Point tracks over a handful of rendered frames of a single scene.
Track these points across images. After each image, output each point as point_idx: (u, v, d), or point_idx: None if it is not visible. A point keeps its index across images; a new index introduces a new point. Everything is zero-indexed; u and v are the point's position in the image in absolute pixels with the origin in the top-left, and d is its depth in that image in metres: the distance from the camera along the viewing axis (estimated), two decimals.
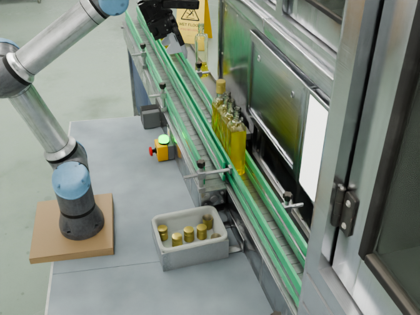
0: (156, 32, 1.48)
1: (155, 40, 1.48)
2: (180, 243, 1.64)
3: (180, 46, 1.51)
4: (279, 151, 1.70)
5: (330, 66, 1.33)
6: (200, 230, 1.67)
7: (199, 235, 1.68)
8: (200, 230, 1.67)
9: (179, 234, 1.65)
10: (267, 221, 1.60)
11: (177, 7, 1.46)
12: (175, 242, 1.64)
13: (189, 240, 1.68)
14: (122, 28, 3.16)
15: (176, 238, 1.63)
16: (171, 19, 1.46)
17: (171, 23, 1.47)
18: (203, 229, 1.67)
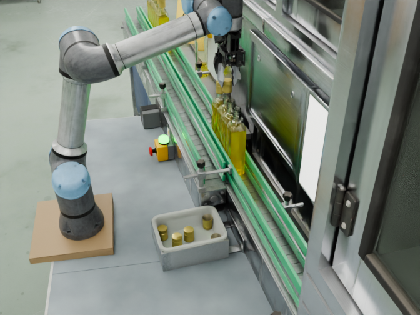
0: (240, 59, 1.65)
1: (244, 65, 1.65)
2: (180, 243, 1.64)
3: (239, 71, 1.73)
4: (279, 151, 1.70)
5: (330, 66, 1.33)
6: (232, 80, 1.74)
7: (231, 87, 1.75)
8: (232, 80, 1.74)
9: (179, 234, 1.65)
10: (267, 221, 1.60)
11: None
12: (175, 242, 1.64)
13: (189, 240, 1.68)
14: (122, 28, 3.16)
15: (176, 238, 1.63)
16: None
17: None
18: (230, 79, 1.74)
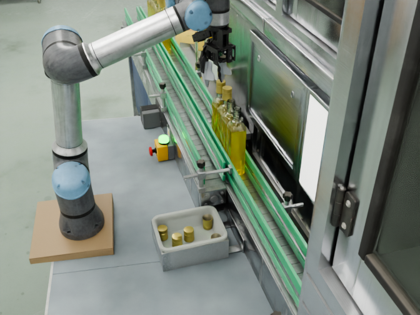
0: (230, 55, 1.59)
1: (235, 60, 1.59)
2: (180, 243, 1.64)
3: None
4: (279, 151, 1.70)
5: (330, 66, 1.33)
6: (232, 89, 1.76)
7: (231, 95, 1.76)
8: (232, 89, 1.76)
9: (179, 234, 1.65)
10: (267, 221, 1.60)
11: None
12: (175, 242, 1.64)
13: (189, 240, 1.68)
14: (122, 28, 3.16)
15: (176, 238, 1.63)
16: None
17: None
18: (230, 86, 1.76)
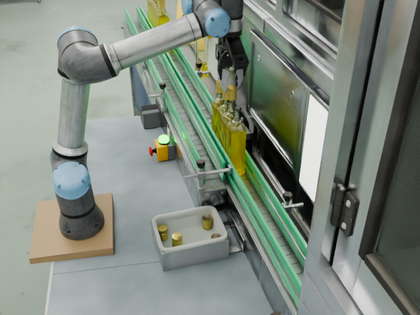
0: (219, 54, 1.68)
1: (215, 58, 1.70)
2: (180, 243, 1.64)
3: (219, 79, 1.67)
4: (279, 151, 1.70)
5: (330, 66, 1.33)
6: None
7: None
8: None
9: (179, 234, 1.65)
10: (267, 221, 1.60)
11: (229, 53, 1.59)
12: (175, 242, 1.64)
13: (236, 96, 1.71)
14: (122, 28, 3.16)
15: (176, 238, 1.63)
16: (221, 55, 1.62)
17: (221, 57, 1.63)
18: None
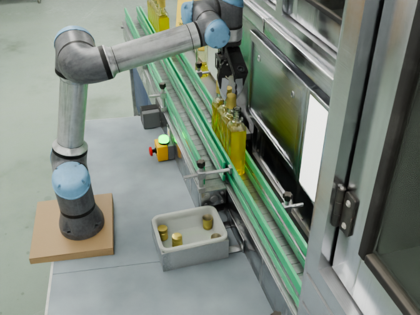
0: (219, 63, 1.70)
1: (215, 66, 1.71)
2: (180, 243, 1.64)
3: (219, 87, 1.69)
4: (279, 151, 1.70)
5: (330, 66, 1.33)
6: (232, 89, 1.76)
7: None
8: (232, 89, 1.76)
9: (179, 234, 1.65)
10: (267, 221, 1.60)
11: (228, 62, 1.61)
12: (175, 242, 1.64)
13: (235, 104, 1.73)
14: (122, 28, 3.16)
15: (176, 238, 1.63)
16: (220, 64, 1.64)
17: (221, 67, 1.65)
18: (230, 86, 1.76)
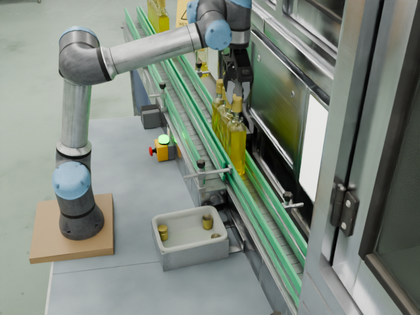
0: (226, 65, 1.64)
1: (222, 69, 1.66)
2: (241, 102, 1.67)
3: (225, 90, 1.64)
4: (279, 151, 1.70)
5: (330, 66, 1.33)
6: None
7: None
8: None
9: (235, 97, 1.66)
10: (267, 221, 1.60)
11: (234, 65, 1.55)
12: (242, 103, 1.66)
13: None
14: (122, 28, 3.16)
15: (240, 99, 1.65)
16: (227, 66, 1.58)
17: (227, 69, 1.59)
18: None
